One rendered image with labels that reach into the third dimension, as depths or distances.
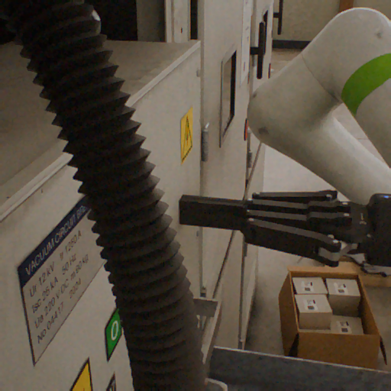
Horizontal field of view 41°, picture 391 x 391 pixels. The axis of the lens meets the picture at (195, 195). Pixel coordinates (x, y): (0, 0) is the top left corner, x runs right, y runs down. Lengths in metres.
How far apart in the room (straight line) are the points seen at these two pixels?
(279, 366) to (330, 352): 1.25
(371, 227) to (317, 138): 0.41
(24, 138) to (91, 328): 0.13
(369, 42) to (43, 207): 0.65
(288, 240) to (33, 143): 0.29
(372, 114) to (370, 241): 0.29
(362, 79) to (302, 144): 0.18
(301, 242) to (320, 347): 1.59
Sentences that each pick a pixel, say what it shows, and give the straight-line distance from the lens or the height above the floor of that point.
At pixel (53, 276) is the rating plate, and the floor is 1.33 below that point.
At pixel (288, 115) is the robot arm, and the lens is 0.89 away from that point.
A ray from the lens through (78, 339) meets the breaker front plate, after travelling 0.35.
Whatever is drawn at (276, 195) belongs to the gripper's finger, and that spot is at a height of 1.24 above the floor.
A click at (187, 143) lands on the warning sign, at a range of 0.59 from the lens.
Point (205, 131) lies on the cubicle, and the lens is 0.81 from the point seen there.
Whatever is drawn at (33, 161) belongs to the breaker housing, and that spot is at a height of 1.39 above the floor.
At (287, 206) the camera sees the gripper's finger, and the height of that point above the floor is 1.24.
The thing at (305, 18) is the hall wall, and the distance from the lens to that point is 8.43.
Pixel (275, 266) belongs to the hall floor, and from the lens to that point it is 2.74.
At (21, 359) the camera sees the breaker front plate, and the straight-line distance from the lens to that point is 0.28.
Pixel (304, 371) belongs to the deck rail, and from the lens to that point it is 0.88.
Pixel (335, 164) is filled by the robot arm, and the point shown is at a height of 1.13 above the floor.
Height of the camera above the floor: 1.50
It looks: 26 degrees down
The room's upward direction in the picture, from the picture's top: straight up
